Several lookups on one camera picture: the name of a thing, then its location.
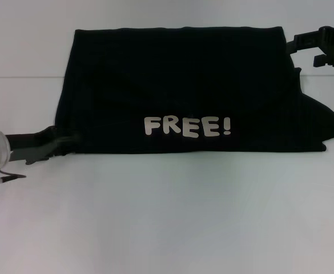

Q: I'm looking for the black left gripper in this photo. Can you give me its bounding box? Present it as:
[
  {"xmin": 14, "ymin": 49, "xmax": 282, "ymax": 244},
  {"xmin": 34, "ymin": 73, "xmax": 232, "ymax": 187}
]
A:
[{"xmin": 5, "ymin": 126, "xmax": 82, "ymax": 166}]

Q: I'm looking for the black shirt with FREE print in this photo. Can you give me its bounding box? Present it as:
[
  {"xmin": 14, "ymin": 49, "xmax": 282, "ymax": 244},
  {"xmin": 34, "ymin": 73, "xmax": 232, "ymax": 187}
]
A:
[{"xmin": 54, "ymin": 26, "xmax": 334, "ymax": 155}]

